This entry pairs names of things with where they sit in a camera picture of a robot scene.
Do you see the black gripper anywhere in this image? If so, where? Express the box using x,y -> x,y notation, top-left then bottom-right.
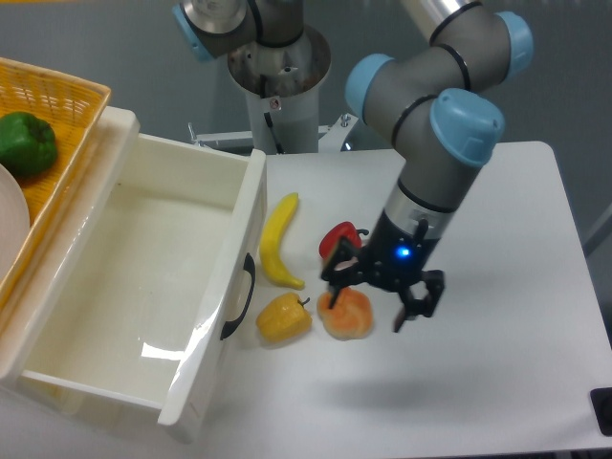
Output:
320,212 -> 446,333

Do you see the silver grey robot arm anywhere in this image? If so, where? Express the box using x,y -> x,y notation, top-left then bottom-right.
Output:
172,1 -> 534,328

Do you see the white drawer cabinet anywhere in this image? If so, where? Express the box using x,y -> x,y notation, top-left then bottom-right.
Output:
1,107 -> 140,414

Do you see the orange bread roll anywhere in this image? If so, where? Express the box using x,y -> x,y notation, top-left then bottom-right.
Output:
317,288 -> 374,340

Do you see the red bell pepper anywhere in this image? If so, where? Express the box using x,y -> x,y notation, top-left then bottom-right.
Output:
318,221 -> 369,260

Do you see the yellow bell pepper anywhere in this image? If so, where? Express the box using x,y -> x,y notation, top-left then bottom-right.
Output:
255,293 -> 313,344

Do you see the yellow banana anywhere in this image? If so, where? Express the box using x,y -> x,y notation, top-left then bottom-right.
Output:
259,192 -> 305,290

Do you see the black corner device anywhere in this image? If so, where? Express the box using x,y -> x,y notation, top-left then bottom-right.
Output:
590,387 -> 612,437

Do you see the yellow wicker basket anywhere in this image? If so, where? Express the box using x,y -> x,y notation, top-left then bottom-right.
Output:
1,57 -> 111,305

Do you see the white plate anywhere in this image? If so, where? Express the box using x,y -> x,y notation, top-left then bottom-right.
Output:
0,166 -> 30,279

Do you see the green bell pepper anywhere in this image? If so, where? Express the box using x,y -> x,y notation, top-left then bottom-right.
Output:
1,112 -> 57,177

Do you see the black base cable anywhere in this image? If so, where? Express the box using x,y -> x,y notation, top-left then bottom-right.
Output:
258,74 -> 284,155

